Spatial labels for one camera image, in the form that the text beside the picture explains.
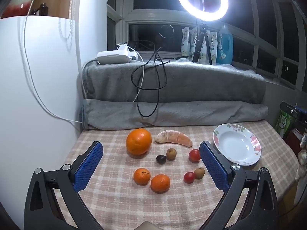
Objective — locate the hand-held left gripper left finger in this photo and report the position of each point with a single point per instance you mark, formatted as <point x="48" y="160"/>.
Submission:
<point x="88" y="167"/>

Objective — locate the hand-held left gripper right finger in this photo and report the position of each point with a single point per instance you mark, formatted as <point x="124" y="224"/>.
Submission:
<point x="213" y="165"/>

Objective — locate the brown longan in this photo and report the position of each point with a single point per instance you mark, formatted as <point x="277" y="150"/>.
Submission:
<point x="199" y="173"/>
<point x="171" y="154"/>

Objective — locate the red cherry tomato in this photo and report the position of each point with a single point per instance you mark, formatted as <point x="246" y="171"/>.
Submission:
<point x="189" y="177"/>
<point x="194" y="155"/>

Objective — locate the white floral plate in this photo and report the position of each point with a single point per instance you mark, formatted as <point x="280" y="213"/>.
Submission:
<point x="232" y="143"/>

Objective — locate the peeled citrus segment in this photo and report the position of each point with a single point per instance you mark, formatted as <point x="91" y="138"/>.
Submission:
<point x="175" y="137"/>

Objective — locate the dark plum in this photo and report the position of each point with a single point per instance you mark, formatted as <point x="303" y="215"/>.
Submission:
<point x="161" y="159"/>

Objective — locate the small mandarin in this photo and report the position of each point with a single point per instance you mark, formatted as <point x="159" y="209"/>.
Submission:
<point x="160" y="183"/>
<point x="142" y="176"/>

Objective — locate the large orange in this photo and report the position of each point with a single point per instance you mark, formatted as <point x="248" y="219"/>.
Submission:
<point x="139" y="141"/>

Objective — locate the beige plaid cloth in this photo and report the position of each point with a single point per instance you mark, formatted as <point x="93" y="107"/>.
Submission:
<point x="120" y="208"/>

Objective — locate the grey fleece blanket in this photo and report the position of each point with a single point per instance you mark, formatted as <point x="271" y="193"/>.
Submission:
<point x="191" y="88"/>

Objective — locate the green carton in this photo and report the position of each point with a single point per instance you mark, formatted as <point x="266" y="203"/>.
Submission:
<point x="284" y="124"/>

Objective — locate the dark red box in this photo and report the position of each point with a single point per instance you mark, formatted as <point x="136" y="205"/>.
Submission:
<point x="293" y="137"/>

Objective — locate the pale cloth bundle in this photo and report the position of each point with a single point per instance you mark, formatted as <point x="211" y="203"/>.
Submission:
<point x="302" y="158"/>

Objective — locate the black box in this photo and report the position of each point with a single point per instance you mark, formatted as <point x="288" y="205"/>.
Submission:
<point x="293" y="111"/>

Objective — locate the white cabinet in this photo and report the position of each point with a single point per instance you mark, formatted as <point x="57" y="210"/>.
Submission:
<point x="48" y="76"/>

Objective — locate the white power adapter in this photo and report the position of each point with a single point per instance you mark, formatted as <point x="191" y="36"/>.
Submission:
<point x="110" y="58"/>

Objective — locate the white floral refill pouch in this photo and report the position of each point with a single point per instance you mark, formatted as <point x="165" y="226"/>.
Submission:
<point x="214" y="46"/>
<point x="186" y="42"/>
<point x="204" y="51"/>
<point x="193" y="43"/>

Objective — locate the blue detergent bottle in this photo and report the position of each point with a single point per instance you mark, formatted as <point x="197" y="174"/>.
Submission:
<point x="225" y="48"/>

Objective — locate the white charger block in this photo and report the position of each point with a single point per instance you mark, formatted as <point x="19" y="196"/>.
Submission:
<point x="124" y="50"/>

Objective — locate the white framed window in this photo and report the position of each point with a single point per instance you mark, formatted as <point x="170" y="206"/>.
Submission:
<point x="254" y="28"/>

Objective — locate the small dark bottle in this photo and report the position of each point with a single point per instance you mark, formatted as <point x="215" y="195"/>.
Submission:
<point x="42" y="9"/>

